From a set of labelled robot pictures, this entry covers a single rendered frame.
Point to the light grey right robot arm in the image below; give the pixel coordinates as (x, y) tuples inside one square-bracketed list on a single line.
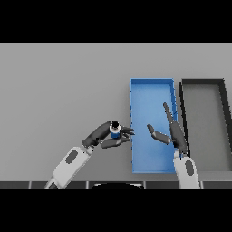
[(186, 169)]

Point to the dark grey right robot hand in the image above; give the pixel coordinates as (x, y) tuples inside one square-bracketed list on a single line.
[(177, 136)]

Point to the blue bin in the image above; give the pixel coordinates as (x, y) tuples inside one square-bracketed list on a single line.
[(151, 114)]

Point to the blue pipe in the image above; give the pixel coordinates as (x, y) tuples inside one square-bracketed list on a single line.
[(114, 129)]

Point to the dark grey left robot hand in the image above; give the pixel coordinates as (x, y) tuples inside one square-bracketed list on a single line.
[(97, 133)]

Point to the dark grey bin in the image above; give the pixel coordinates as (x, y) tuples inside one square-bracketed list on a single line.
[(205, 127)]

